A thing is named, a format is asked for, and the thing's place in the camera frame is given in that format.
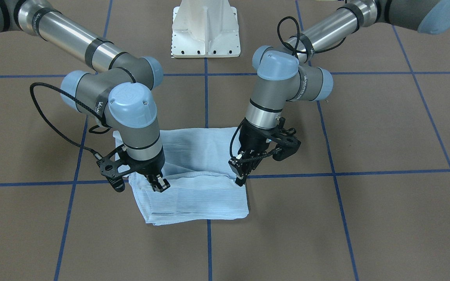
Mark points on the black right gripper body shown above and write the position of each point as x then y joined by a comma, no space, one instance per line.
149,164

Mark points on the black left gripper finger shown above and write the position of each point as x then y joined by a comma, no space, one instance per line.
241,179

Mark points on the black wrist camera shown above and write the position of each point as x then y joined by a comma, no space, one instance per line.
286,142
110,164

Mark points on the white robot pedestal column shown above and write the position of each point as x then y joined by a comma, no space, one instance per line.
205,29

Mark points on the light blue button-up shirt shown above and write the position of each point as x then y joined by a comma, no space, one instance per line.
202,184

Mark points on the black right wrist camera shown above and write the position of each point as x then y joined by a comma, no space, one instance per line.
110,164

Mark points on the brown paper table cover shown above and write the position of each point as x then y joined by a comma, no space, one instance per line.
366,197

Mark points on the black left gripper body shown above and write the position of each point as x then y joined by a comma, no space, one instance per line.
250,141

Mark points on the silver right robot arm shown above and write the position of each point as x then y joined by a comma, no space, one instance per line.
118,95

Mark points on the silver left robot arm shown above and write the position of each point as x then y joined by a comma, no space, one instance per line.
284,76

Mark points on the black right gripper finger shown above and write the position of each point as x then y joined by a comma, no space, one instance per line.
163,184
153,180

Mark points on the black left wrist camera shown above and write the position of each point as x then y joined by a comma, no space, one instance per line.
286,142

